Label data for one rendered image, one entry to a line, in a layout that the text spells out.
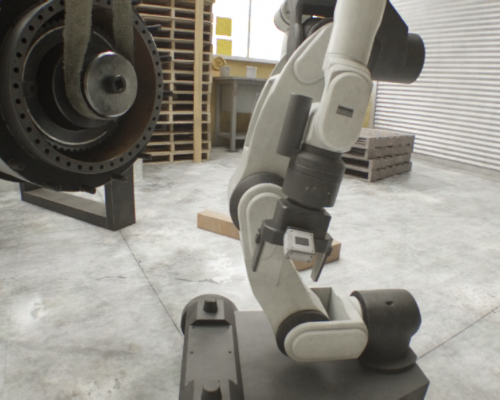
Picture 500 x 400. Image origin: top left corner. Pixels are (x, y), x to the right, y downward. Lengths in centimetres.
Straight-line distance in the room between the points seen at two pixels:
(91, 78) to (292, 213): 49
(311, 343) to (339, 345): 7
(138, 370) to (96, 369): 13
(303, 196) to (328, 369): 58
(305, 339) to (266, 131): 48
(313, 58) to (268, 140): 18
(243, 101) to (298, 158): 502
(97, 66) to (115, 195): 153
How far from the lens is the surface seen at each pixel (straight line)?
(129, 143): 97
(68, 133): 95
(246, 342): 107
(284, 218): 56
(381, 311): 97
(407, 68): 82
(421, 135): 641
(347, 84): 52
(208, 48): 470
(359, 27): 56
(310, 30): 74
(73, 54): 83
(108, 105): 83
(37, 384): 128
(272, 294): 85
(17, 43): 81
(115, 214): 231
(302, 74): 70
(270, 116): 72
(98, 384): 123
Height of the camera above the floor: 83
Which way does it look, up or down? 16 degrees down
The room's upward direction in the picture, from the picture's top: 3 degrees clockwise
